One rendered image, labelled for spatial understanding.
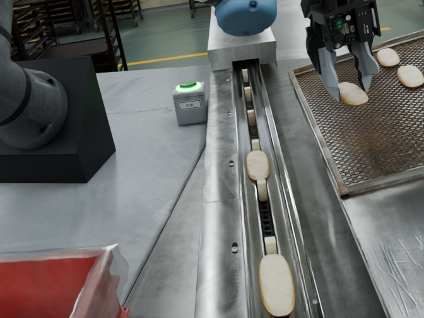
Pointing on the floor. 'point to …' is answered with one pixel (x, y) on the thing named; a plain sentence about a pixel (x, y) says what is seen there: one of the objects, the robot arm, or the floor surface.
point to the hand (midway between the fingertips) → (348, 87)
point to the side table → (116, 176)
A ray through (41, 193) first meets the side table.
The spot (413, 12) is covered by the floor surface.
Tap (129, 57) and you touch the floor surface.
